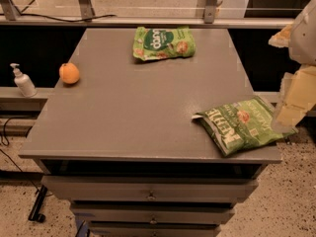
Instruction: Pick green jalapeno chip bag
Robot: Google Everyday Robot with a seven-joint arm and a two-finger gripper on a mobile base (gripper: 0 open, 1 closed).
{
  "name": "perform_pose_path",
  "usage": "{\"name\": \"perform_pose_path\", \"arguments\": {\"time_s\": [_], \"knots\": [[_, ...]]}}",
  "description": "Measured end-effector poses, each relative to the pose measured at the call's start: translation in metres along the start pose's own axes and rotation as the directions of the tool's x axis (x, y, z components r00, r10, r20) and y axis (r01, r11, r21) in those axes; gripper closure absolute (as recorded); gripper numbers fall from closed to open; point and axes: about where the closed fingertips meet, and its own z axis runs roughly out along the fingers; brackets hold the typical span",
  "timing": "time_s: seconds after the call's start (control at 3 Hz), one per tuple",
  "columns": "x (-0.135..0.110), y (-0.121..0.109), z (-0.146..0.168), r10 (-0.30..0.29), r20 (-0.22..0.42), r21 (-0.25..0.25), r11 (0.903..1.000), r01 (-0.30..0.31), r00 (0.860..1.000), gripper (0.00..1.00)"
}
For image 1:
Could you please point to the bottom grey drawer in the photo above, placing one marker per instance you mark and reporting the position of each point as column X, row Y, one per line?
column 158, row 230

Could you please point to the green Kettle jalapeno chip bag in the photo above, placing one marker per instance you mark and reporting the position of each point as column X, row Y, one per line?
column 241, row 125

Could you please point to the white pump dispenser bottle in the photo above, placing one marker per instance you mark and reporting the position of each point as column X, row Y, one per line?
column 23, row 81

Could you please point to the middle grey drawer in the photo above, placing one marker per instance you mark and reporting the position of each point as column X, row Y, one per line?
column 153, row 214

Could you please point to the grey drawer cabinet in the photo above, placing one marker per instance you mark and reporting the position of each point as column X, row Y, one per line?
column 129, row 119

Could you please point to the metal window frame rail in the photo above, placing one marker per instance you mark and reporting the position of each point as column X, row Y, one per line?
column 134, row 13

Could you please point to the top grey drawer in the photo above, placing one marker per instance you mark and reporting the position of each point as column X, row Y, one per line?
column 149, row 189

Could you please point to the grey drawer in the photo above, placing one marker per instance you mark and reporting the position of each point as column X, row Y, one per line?
column 153, row 214
column 149, row 189
column 158, row 230

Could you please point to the orange fruit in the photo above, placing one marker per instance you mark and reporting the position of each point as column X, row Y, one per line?
column 69, row 73

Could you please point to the green popcorn snack bag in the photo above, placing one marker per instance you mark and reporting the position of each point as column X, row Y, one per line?
column 158, row 44

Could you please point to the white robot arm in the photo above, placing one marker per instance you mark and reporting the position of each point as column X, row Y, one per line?
column 297, row 93

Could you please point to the black table leg foot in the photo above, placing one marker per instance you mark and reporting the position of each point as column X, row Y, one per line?
column 35, row 214

